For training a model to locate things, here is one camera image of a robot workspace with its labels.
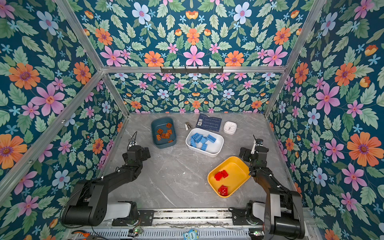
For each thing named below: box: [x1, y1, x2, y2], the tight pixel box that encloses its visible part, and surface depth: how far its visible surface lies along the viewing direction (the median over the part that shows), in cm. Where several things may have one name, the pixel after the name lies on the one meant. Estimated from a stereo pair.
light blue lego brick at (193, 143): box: [190, 138, 197, 148], surface depth 100 cm
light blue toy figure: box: [183, 229, 200, 240], surface depth 69 cm
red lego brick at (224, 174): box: [220, 169, 229, 179], surface depth 90 cm
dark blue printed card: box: [196, 113, 222, 132], surface depth 114 cm
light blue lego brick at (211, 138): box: [207, 134, 217, 143], surface depth 103 cm
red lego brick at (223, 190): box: [218, 184, 228, 195], surface depth 82 cm
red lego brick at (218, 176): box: [214, 171, 223, 181], surface depth 88 cm
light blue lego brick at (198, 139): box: [194, 135, 203, 144], surface depth 103 cm
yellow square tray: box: [207, 156, 251, 198], surface depth 88 cm
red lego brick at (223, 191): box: [218, 185, 229, 197], surface depth 82 cm
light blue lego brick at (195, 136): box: [190, 132, 201, 142], surface depth 106 cm
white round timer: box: [223, 121, 238, 135], surface depth 110 cm
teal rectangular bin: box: [150, 117, 177, 149], surface depth 107 cm
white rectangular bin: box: [185, 128, 225, 158], surface depth 103 cm
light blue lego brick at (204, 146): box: [201, 143, 208, 151], surface depth 101 cm
